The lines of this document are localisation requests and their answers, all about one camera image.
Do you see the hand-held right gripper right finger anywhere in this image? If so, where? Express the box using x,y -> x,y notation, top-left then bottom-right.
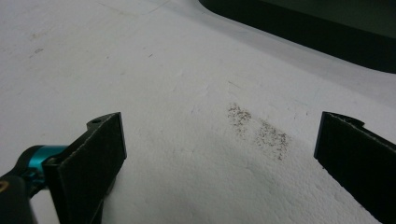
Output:
313,110 -> 396,224

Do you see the white foam mat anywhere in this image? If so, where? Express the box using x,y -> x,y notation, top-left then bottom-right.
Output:
0,0 -> 396,224

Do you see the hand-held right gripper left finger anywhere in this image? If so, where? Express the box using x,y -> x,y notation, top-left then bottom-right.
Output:
42,111 -> 128,224

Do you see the black oval tray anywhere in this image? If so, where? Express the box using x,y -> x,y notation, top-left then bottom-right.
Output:
198,0 -> 396,75

